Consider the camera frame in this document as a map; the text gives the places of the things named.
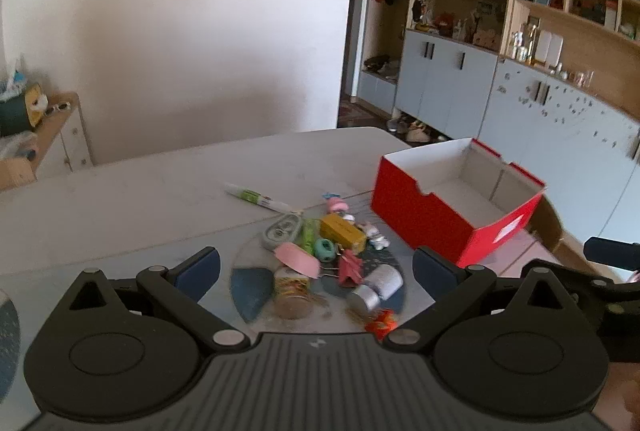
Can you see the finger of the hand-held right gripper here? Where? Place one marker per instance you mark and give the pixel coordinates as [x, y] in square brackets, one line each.
[612, 253]
[575, 286]

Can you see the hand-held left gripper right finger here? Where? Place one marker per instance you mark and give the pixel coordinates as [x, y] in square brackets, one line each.
[431, 268]

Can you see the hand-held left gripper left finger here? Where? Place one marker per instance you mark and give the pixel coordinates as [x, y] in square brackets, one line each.
[200, 268]

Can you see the silver glitter jar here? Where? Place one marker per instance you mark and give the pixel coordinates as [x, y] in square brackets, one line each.
[367, 298]
[384, 280]

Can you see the red cardboard box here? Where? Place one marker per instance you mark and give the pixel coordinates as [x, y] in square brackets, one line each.
[410, 211]

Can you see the red orange packet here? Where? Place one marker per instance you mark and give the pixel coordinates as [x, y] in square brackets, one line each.
[382, 322]

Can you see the grey correction tape dispenser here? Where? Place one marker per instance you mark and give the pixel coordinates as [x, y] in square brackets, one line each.
[280, 231]

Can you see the plastic jar with colourful label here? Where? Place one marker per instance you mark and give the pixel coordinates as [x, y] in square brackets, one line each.
[291, 298]

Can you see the pink plastic case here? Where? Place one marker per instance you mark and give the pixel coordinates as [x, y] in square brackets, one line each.
[297, 259]

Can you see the small yellow box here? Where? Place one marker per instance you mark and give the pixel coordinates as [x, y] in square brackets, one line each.
[340, 231]

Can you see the pink blue whale toy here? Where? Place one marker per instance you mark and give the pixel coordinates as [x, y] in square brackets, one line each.
[336, 205]

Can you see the lime green tube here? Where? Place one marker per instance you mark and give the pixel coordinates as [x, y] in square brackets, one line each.
[310, 233]

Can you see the small white pink figure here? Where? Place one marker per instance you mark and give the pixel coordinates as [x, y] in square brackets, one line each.
[372, 231]

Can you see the grey white shoe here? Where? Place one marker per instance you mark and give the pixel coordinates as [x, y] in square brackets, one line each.
[441, 138]

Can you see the grey slippers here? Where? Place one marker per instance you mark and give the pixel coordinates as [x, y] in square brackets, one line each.
[395, 124]

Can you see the red patterned rug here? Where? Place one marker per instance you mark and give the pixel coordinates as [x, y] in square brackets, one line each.
[357, 113]

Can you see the drinking glasses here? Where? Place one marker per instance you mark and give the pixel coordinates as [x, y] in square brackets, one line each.
[582, 78]

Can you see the wooden white side cabinet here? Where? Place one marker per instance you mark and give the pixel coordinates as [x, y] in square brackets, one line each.
[65, 146]

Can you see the brown cardboard box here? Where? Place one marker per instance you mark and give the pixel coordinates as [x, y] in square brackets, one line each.
[15, 173]

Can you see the dark shoes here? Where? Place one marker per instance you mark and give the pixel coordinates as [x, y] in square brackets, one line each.
[377, 62]

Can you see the white sunglasses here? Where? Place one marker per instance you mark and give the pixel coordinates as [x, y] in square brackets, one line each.
[57, 107]

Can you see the white canisters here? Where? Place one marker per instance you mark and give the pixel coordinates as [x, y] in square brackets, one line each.
[550, 47]

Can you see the clear plastic bag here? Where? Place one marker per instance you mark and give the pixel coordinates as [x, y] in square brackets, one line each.
[17, 148]

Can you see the green tissue box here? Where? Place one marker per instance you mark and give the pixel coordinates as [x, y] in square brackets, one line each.
[15, 113]

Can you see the red plush toy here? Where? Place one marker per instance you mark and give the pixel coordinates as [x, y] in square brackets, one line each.
[445, 22]

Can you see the white blue bag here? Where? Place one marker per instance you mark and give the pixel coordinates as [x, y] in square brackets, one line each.
[12, 76]

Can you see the grey-blue wall cabinet unit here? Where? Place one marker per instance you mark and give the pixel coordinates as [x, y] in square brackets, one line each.
[450, 76]

